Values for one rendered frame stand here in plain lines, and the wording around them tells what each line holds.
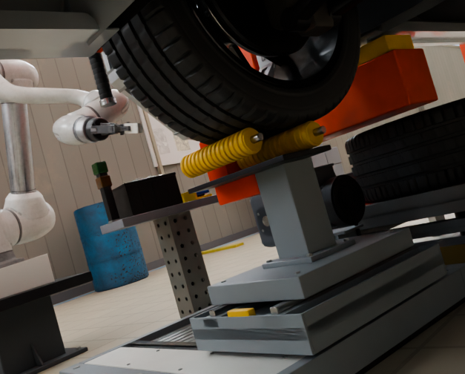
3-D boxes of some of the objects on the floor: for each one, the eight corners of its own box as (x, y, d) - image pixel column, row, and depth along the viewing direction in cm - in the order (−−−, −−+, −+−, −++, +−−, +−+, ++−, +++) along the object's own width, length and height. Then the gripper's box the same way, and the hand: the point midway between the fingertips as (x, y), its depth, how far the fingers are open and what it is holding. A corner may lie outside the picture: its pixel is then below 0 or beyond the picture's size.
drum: (128, 279, 522) (107, 203, 525) (161, 272, 488) (138, 192, 491) (84, 294, 484) (61, 214, 487) (115, 289, 450) (91, 202, 453)
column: (199, 330, 189) (167, 216, 191) (184, 330, 196) (153, 220, 198) (220, 320, 195) (189, 210, 197) (205, 321, 203) (174, 214, 205)
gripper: (76, 118, 170) (121, 116, 154) (110, 116, 180) (156, 114, 164) (78, 142, 171) (122, 142, 155) (112, 139, 181) (157, 139, 165)
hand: (133, 128), depth 162 cm, fingers closed
